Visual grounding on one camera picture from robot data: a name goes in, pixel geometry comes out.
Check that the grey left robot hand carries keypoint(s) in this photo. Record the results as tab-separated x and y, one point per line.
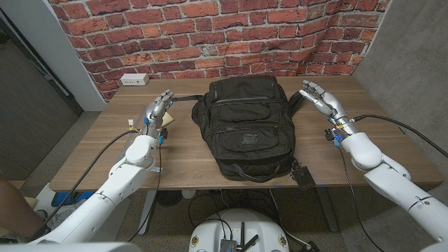
155	112

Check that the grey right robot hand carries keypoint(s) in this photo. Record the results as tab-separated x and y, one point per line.
327	101

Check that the black backpack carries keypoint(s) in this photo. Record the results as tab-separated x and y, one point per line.
245	126

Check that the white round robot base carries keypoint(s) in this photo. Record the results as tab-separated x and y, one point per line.
245	224

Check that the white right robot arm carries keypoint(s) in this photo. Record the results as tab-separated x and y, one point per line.
395	182

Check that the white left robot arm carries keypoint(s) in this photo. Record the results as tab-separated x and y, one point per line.
112	189

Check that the bare person forearm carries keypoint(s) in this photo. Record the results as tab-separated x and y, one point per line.
15	206

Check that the yellow sponge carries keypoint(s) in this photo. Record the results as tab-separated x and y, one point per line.
168	119

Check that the white power strip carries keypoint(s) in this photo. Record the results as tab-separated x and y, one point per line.
134	79

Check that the black leather luggage tag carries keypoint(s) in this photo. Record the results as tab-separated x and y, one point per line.
302	176

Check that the red brick printed backdrop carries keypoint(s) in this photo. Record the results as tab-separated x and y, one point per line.
210	35

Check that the dark grey table leg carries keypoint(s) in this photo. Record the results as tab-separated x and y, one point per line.
327	210

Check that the wood grain door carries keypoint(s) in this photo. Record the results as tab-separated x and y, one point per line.
28	115

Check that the white floor board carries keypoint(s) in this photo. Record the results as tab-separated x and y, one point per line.
47	199

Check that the black antenna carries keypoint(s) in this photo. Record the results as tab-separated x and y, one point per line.
251	242
241	234

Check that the grey electronics box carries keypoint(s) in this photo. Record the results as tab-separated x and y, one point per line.
228	245

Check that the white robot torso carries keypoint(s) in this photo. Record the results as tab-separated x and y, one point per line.
70	248

